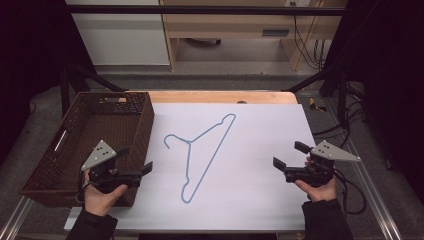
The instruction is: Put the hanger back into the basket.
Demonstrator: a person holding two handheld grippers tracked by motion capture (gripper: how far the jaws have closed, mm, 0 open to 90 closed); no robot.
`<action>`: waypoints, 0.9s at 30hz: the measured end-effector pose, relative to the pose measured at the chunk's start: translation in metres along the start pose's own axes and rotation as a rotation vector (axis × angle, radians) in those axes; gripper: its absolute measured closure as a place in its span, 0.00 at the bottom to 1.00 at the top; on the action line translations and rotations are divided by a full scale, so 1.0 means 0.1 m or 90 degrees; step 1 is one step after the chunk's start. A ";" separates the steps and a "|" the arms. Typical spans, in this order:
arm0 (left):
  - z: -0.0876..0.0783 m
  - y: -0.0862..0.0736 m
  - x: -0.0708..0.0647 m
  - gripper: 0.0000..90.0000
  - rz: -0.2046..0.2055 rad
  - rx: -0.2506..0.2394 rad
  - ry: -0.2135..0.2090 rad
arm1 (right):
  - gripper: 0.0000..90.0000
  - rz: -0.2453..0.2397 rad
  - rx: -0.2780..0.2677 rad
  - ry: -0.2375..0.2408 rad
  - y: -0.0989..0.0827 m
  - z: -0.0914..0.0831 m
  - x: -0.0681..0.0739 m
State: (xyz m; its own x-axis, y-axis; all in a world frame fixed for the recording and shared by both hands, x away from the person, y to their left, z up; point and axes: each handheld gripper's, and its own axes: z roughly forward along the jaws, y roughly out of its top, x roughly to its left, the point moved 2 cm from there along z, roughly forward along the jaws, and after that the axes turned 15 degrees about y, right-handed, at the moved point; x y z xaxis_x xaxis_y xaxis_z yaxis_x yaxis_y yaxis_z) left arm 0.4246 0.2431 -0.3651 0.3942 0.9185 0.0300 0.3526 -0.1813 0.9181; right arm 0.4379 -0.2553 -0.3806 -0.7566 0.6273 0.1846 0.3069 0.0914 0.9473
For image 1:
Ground light wooden desk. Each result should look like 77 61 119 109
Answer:
159 0 348 72

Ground white table sheet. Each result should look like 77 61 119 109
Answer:
64 102 317 233

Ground yellow and black tool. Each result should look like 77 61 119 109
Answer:
308 97 328 113

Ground blue wire clothes hanger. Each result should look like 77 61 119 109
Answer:
163 113 238 205

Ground black horizontal frame bar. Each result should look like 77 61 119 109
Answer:
62 4 346 17

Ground dark curtain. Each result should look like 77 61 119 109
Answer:
0 0 98 168
324 0 424 196

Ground black hanging cables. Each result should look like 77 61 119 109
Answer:
289 1 328 71

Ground person's right hand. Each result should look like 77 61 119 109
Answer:
294 178 339 204

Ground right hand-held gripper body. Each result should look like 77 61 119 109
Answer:
283 140 362 188

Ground brown woven basket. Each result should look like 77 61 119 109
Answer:
18 91 156 208

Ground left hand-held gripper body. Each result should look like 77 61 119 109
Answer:
80 139 143 195

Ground black floor cables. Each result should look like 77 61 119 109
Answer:
312 81 368 149

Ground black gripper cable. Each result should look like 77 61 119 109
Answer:
333 168 368 216

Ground white cabinet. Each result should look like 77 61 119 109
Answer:
65 0 171 66

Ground person's left hand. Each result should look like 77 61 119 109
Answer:
83 170 130 218

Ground black stand leg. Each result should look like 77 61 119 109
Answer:
285 64 350 130
60 62 128 117

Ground aluminium rail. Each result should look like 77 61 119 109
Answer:
323 96 404 240
0 195 35 240

